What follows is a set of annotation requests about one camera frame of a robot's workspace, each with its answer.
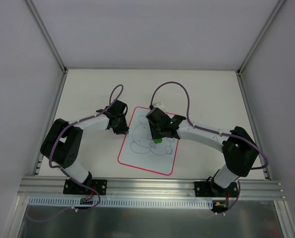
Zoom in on aluminium mounting rail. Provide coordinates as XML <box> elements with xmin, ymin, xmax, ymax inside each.
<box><xmin>17</xmin><ymin>176</ymin><xmax>286</xmax><ymax>200</ymax></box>

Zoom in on green whiteboard eraser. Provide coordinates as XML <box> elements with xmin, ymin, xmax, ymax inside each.
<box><xmin>154</xmin><ymin>138</ymin><xmax>163</xmax><ymax>144</ymax></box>

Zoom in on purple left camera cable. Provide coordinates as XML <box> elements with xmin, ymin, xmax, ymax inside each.
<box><xmin>49</xmin><ymin>84</ymin><xmax>124</xmax><ymax>213</ymax></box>

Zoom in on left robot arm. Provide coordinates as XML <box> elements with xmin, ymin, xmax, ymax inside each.
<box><xmin>40</xmin><ymin>100</ymin><xmax>129</xmax><ymax>194</ymax></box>

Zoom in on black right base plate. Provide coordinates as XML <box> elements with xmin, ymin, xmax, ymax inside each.
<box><xmin>194</xmin><ymin>181</ymin><xmax>238</xmax><ymax>198</ymax></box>

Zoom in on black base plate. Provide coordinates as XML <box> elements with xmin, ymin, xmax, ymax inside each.
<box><xmin>194</xmin><ymin>181</ymin><xmax>238</xmax><ymax>198</ymax></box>
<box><xmin>63</xmin><ymin>178</ymin><xmax>107</xmax><ymax>195</ymax></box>

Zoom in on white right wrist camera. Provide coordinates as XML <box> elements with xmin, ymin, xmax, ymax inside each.
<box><xmin>152</xmin><ymin>102</ymin><xmax>165</xmax><ymax>110</ymax></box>

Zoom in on pink framed whiteboard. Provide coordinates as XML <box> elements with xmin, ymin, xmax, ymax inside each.
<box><xmin>118</xmin><ymin>106</ymin><xmax>178</xmax><ymax>176</ymax></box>

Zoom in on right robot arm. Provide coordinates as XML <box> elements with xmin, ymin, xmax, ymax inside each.
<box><xmin>146</xmin><ymin>107</ymin><xmax>258</xmax><ymax>197</ymax></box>

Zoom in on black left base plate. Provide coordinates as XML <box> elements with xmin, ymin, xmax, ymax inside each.
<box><xmin>63</xmin><ymin>178</ymin><xmax>107</xmax><ymax>195</ymax></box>

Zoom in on white slotted cable duct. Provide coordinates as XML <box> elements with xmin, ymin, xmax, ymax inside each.
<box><xmin>28</xmin><ymin>196</ymin><xmax>213</xmax><ymax>210</ymax></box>

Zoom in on aluminium frame post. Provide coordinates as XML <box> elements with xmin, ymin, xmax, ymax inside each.
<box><xmin>237</xmin><ymin>0</ymin><xmax>286</xmax><ymax>76</ymax></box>
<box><xmin>24</xmin><ymin>0</ymin><xmax>67</xmax><ymax>73</ymax></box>

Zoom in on left aluminium frame post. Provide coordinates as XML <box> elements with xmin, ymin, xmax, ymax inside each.
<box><xmin>24</xmin><ymin>0</ymin><xmax>67</xmax><ymax>73</ymax></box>

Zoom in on right aluminium frame post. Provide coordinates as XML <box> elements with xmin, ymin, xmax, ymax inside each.
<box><xmin>237</xmin><ymin>0</ymin><xmax>286</xmax><ymax>76</ymax></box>

